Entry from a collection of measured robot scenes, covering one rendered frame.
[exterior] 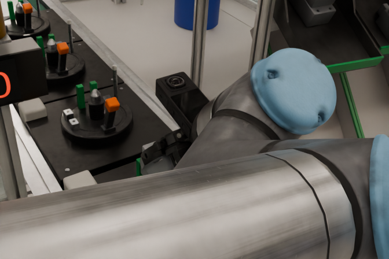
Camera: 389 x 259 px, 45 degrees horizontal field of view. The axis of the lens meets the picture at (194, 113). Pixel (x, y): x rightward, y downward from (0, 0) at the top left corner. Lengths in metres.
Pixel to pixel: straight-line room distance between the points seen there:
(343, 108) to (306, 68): 0.46
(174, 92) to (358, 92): 0.45
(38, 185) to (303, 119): 0.56
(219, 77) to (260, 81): 0.95
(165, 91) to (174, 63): 0.81
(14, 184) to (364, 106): 0.64
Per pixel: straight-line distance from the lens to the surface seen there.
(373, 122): 0.94
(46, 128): 0.95
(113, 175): 0.82
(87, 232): 0.16
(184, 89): 0.59
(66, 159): 0.87
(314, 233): 0.22
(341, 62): 0.75
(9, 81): 0.64
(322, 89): 0.41
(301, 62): 0.40
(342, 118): 0.86
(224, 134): 0.38
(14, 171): 0.79
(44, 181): 0.85
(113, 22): 1.65
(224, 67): 1.38
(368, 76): 0.96
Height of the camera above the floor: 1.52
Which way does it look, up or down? 34 degrees down
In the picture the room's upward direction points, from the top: 4 degrees clockwise
